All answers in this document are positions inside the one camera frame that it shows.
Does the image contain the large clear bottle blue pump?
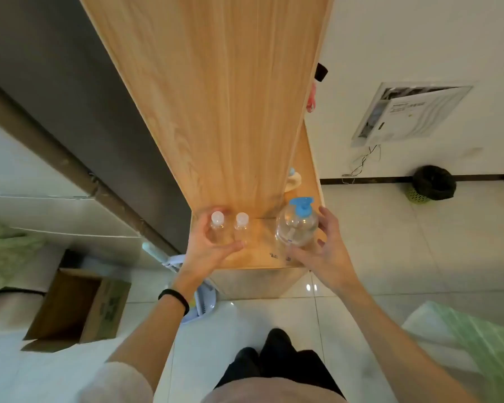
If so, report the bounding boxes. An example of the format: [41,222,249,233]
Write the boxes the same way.
[275,196,320,248]

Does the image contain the white wall panel cover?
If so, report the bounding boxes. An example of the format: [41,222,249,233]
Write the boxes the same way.
[351,82,474,147]

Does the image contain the black wrist band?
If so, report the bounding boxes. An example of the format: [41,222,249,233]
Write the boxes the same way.
[158,289,190,317]

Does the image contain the pale green cloth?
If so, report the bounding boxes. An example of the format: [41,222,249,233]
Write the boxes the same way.
[0,222,46,305]

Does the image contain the green checked tablecloth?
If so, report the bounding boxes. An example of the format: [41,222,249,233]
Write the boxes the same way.
[403,301,504,403]

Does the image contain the thin loose wall wires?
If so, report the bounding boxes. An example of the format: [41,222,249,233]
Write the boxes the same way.
[341,144,382,184]

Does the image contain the person's left hand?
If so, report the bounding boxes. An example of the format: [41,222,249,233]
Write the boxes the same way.
[174,207,248,290]

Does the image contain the brown cardboard box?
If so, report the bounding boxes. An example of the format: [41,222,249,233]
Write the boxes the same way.
[21,268,132,353]

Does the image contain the white blue plastic cleaning tool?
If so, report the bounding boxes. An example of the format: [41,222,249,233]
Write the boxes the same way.
[142,242,218,325]

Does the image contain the small clear plastic bottle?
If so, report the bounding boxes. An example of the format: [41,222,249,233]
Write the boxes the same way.
[234,212,250,244]
[209,211,227,244]

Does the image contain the person's left forearm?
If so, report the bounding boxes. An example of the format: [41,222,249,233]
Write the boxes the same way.
[107,279,213,393]

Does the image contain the person's pale pink shirt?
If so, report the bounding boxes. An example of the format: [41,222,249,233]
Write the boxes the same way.
[78,362,347,403]

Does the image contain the person's right hand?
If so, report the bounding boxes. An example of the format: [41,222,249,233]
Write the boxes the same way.
[286,207,362,295]

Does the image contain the wooden top white cabinet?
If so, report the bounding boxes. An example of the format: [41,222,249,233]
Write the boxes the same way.
[77,0,336,299]

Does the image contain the person's right forearm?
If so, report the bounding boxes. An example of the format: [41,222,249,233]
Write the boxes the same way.
[332,277,482,403]

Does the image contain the person's black trousers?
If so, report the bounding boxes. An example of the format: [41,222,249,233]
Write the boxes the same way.
[214,328,345,399]

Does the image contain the black bagged trash bin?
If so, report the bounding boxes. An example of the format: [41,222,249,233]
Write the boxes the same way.
[405,165,458,204]

